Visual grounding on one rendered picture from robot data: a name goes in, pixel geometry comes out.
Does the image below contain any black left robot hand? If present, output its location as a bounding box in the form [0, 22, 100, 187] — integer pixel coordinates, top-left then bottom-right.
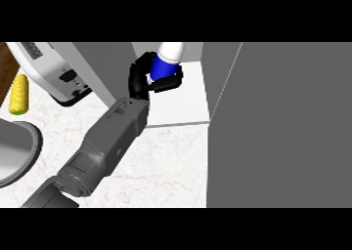
[129, 51, 186, 101]

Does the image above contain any blue label water bottle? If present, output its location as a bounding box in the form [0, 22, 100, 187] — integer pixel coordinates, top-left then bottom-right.
[149, 41, 187, 82]

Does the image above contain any white cabinet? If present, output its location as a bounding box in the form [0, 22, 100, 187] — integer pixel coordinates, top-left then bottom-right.
[48, 41, 245, 129]

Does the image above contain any dark grey cabinet door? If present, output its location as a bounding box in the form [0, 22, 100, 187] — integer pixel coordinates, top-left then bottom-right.
[206, 41, 352, 209]

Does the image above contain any white toaster appliance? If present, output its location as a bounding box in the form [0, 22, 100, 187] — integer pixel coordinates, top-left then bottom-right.
[5, 41, 95, 107]

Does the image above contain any yellow corn cob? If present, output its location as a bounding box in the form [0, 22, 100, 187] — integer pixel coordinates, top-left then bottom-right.
[9, 73, 30, 116]

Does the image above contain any grey metal pot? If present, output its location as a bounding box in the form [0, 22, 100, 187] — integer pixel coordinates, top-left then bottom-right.
[0, 115, 45, 190]

